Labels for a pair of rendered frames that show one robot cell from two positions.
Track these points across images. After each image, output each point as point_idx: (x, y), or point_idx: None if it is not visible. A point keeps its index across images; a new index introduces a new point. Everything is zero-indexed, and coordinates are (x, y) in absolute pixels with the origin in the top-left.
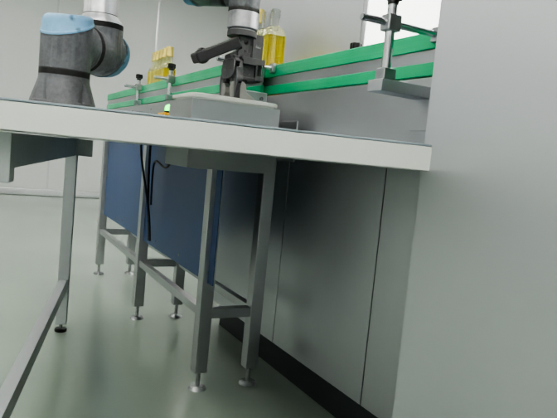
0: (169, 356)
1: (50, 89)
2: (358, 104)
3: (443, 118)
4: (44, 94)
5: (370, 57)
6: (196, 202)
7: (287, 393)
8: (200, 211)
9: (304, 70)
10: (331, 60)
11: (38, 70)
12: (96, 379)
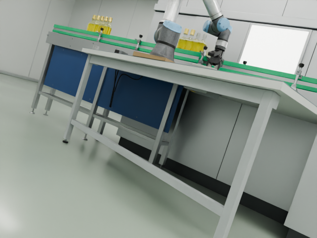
0: (121, 157)
1: (168, 52)
2: None
3: None
4: (164, 53)
5: (267, 72)
6: (157, 98)
7: (175, 174)
8: (160, 102)
9: (229, 65)
10: (246, 66)
11: (161, 42)
12: (112, 165)
